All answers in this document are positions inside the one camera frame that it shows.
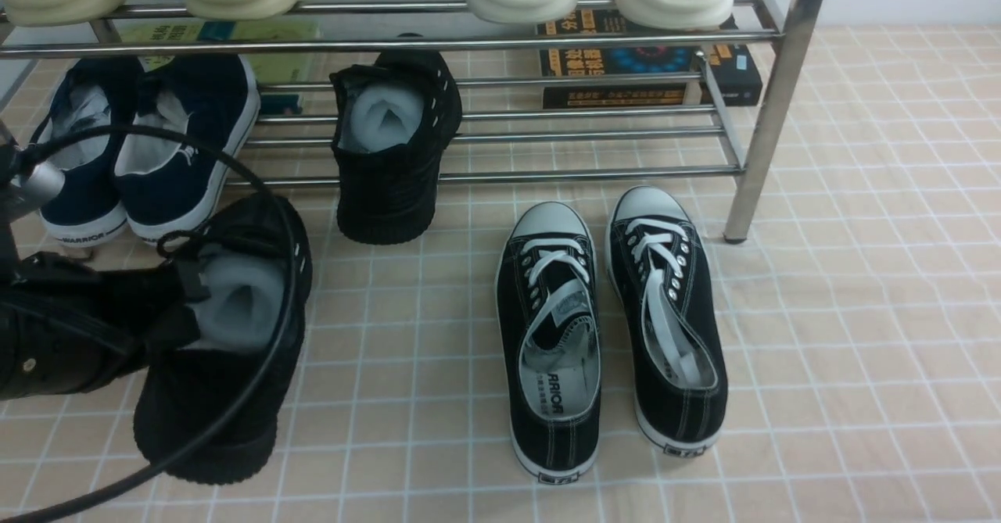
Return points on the black knit sneaker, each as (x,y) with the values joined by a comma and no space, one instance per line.
(248,251)
(395,119)

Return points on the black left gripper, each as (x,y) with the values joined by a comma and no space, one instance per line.
(67,328)

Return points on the navy canvas shoe right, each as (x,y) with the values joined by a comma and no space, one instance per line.
(163,185)

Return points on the silver metal shoe rack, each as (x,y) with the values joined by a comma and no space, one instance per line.
(789,37)

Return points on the black canvas sneaker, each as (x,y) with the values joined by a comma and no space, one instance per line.
(547,314)
(657,265)

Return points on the black canvas sneaker left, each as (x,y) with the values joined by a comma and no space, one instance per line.
(547,314)

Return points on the navy canvas shoe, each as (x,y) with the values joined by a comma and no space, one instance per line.
(163,185)
(94,92)

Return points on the navy canvas shoe left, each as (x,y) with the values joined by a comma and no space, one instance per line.
(94,92)

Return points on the black canvas sneaker right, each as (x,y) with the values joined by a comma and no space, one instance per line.
(657,265)

